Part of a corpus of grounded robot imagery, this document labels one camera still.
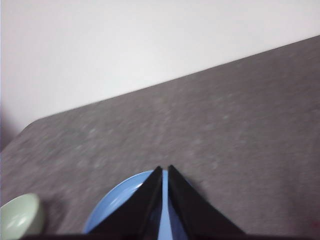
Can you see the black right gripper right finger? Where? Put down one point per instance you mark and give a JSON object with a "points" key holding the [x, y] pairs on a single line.
{"points": [[197, 215]]}

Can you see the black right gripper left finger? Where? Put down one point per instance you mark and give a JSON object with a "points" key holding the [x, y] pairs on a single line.
{"points": [[135, 215]]}

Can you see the blue plate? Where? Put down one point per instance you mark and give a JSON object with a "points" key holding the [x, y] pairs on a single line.
{"points": [[117, 200]]}

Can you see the green bowl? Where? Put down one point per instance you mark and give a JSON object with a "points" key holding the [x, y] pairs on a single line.
{"points": [[20, 217]]}

